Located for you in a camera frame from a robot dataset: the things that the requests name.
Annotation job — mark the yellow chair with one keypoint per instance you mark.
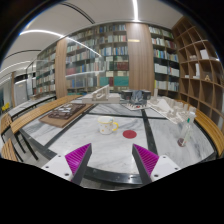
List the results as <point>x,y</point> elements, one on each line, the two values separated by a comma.
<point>5,107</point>

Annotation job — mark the large bookshelf with books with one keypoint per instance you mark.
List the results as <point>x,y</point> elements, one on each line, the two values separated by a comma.
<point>120,55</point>

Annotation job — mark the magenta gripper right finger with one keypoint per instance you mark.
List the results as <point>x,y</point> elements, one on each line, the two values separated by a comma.
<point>145,161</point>

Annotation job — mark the white architectural model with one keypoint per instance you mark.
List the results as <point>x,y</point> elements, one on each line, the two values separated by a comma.
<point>102,95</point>

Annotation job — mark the white site model right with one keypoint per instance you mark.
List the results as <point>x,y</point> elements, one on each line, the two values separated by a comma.
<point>175,111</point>

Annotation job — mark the red round coaster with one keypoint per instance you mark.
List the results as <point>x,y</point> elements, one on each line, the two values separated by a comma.
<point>129,134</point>

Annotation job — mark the clear plastic water bottle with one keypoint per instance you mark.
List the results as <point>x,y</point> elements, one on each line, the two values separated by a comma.
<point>186,130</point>

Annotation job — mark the wooden bench right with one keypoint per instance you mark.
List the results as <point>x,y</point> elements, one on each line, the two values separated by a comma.
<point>212,130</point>

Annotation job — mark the white mug yellow handle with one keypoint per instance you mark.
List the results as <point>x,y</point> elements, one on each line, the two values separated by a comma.
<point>107,125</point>

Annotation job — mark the wooden cubby shelf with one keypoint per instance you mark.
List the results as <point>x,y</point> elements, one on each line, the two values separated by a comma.
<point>201,72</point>

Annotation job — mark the dark model on wooden board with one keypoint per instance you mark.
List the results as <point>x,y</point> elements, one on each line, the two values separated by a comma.
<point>64,114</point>

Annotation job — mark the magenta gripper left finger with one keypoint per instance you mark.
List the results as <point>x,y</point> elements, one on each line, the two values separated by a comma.
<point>77,161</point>

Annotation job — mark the wooden bench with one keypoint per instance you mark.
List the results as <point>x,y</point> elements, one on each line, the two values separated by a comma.
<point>212,130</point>
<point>8,150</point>

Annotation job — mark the wooden bench left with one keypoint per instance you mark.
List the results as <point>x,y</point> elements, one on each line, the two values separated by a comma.
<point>8,150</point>

